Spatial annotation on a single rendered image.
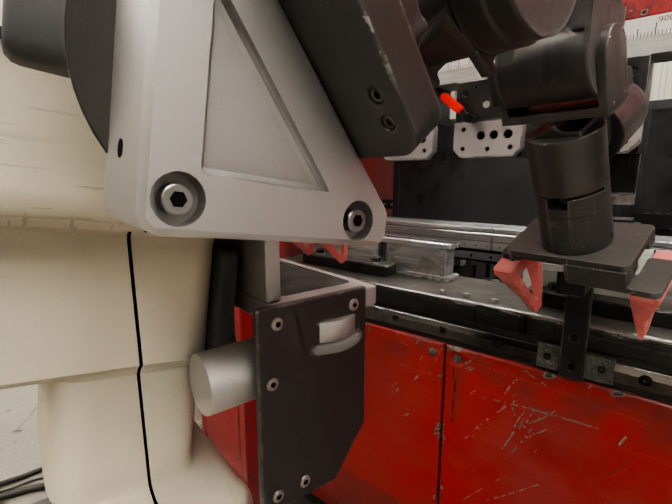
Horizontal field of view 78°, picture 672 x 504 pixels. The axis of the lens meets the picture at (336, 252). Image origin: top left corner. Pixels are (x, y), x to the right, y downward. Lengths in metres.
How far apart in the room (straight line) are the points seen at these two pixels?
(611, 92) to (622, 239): 0.13
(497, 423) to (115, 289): 0.84
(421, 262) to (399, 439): 0.45
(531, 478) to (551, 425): 0.13
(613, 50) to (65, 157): 0.33
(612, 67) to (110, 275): 0.36
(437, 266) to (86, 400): 0.87
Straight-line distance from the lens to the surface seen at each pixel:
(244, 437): 1.45
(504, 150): 0.97
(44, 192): 0.23
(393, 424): 1.14
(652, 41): 0.96
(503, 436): 1.00
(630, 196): 0.97
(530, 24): 0.23
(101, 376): 0.33
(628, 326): 0.89
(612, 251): 0.41
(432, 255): 1.07
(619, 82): 0.37
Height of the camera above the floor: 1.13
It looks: 10 degrees down
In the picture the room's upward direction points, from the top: straight up
